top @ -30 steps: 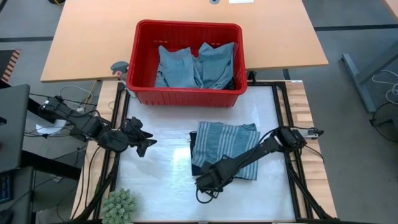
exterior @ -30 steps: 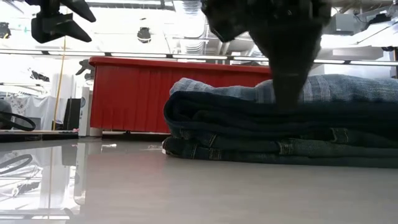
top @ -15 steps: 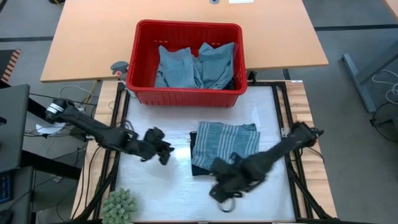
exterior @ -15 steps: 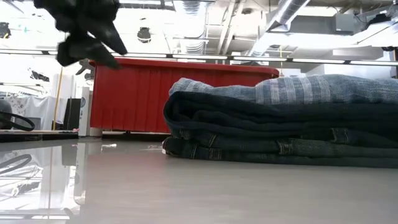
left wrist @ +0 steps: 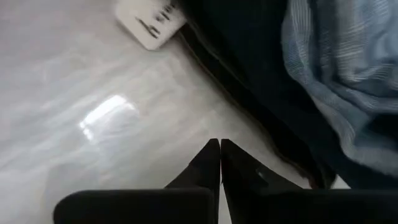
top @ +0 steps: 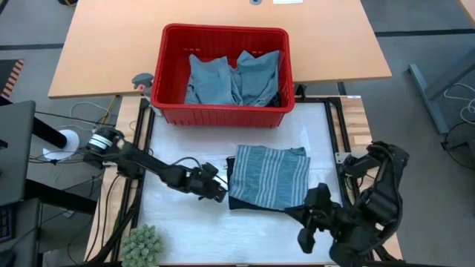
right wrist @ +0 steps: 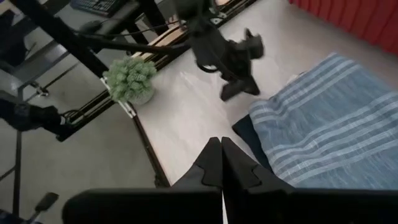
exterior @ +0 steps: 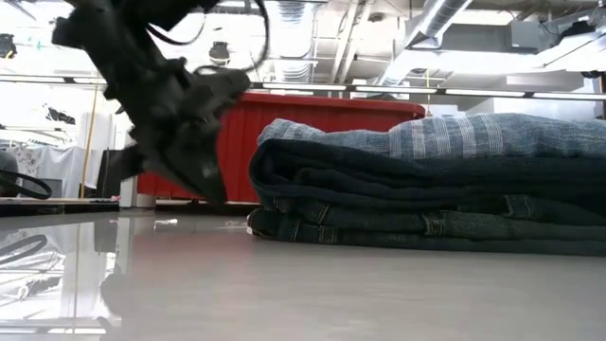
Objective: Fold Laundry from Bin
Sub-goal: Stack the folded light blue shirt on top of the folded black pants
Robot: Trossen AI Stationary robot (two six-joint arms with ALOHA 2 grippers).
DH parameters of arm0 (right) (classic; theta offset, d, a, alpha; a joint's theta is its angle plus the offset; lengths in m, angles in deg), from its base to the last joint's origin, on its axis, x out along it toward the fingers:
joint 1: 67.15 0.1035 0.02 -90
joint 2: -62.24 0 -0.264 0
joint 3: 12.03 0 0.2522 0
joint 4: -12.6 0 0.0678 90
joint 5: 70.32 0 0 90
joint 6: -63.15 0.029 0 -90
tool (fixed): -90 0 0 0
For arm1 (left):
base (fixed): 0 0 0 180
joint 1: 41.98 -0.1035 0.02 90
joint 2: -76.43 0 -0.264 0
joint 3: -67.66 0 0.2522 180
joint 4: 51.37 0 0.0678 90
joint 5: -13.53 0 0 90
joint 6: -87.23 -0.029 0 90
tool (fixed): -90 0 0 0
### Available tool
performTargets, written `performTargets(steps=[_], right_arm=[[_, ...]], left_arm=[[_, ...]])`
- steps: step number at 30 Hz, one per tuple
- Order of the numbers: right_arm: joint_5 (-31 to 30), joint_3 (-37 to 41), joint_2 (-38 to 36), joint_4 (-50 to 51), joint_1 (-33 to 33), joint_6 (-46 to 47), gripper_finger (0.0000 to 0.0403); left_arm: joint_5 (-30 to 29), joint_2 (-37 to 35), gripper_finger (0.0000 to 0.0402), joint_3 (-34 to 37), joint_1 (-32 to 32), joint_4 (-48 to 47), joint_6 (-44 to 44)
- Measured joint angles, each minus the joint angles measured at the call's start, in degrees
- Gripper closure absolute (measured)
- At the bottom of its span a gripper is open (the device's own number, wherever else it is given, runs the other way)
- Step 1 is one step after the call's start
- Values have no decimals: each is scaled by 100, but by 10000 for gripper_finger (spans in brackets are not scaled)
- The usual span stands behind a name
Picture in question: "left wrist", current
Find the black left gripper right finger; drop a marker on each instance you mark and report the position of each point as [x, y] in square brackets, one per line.
[242, 177]

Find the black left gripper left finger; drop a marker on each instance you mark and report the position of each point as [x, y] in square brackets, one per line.
[205, 174]

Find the black garment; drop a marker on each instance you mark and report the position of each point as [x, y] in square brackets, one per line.
[264, 77]

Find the striped blue-green towel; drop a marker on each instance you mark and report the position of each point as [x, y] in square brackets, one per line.
[348, 71]

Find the white paper tag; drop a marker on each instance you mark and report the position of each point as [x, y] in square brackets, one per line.
[149, 21]

